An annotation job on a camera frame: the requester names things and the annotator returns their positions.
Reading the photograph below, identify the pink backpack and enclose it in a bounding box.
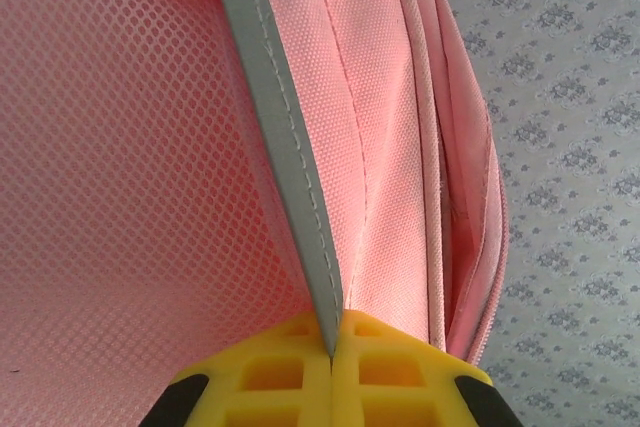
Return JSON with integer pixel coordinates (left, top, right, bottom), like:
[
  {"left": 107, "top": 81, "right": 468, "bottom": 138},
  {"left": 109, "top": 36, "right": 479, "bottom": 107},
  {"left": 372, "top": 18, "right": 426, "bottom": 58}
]
[{"left": 0, "top": 0, "right": 511, "bottom": 378}]

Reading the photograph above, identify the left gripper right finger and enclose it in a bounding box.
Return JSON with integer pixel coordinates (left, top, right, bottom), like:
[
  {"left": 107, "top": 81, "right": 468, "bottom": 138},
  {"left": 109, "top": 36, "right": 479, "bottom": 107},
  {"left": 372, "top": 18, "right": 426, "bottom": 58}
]
[{"left": 332, "top": 310, "right": 524, "bottom": 427}]

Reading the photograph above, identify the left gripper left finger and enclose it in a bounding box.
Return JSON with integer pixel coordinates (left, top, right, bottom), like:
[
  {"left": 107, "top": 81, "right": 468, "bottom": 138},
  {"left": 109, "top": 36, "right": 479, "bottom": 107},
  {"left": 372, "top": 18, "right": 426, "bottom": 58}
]
[{"left": 142, "top": 311, "right": 335, "bottom": 427}]

